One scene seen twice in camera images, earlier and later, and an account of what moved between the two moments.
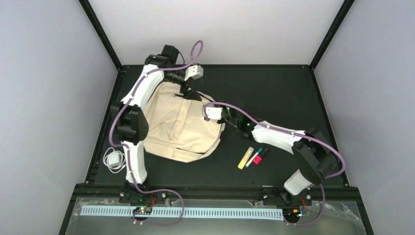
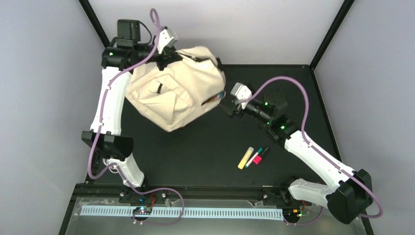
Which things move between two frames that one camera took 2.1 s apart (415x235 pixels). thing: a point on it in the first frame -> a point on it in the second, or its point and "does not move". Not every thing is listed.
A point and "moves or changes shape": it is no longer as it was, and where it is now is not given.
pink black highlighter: [258, 158] does not move
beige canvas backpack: [178, 129] moves or changes shape
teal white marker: [251, 160] does not move
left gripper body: [183, 89] -> [165, 58]
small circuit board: [143, 210] does not move
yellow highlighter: [249, 152] does not move
